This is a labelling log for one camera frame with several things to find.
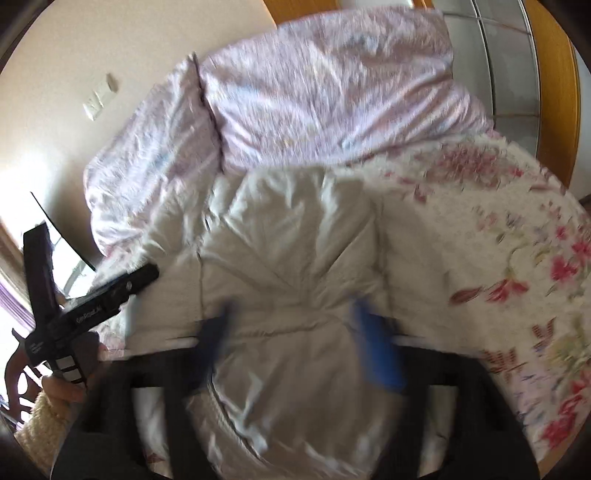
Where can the dark wooden chair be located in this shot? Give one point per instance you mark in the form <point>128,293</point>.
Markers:
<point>21,374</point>

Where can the large white wall plate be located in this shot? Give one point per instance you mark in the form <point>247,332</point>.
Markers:
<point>96,106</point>

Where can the pink crinkled pillow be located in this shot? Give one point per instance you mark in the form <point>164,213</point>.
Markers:
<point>152,152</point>
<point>323,92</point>

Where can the white down jacket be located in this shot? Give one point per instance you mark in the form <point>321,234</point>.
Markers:
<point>286,258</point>

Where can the dark framed screen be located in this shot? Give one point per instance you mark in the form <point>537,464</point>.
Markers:
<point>64,230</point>

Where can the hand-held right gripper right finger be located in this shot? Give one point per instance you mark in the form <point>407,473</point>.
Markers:
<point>378,350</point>

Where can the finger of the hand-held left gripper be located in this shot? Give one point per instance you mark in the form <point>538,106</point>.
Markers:
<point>40,277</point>
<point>115,293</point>

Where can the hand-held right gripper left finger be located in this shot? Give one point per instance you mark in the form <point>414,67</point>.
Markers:
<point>214,341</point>

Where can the wooden headboard with grey panels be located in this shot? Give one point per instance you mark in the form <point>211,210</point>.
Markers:
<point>554,92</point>

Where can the person's left hand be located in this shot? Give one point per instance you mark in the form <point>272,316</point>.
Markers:
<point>64,394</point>

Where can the floral bedspread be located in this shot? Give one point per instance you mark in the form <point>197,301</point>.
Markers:
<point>485,240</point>

